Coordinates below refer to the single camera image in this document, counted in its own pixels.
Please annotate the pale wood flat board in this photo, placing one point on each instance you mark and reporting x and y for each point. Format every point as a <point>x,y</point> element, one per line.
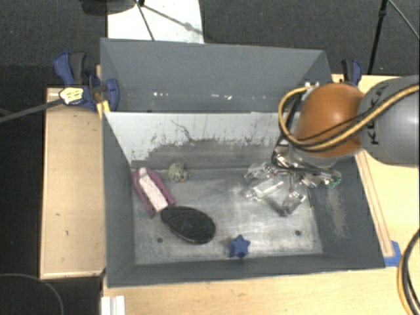
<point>73,182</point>

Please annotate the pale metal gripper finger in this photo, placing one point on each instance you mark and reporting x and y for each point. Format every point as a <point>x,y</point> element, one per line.
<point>291,184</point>
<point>295,202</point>

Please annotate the clear glass object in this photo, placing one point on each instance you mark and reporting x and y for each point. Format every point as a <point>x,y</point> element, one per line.
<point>259,171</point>

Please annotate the clear glass bottle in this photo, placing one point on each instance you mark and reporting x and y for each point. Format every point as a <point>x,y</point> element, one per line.
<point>264,190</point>

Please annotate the speckled beige ball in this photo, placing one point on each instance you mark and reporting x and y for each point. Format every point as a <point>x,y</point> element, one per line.
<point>178,172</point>

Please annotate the grey metal bin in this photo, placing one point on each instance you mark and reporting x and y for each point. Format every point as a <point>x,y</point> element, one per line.
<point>203,77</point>

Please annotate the black oval flat object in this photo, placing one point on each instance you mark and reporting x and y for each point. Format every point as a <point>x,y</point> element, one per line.
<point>188,225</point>

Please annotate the blue star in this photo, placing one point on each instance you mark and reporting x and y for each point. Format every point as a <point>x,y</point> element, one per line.
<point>239,246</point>

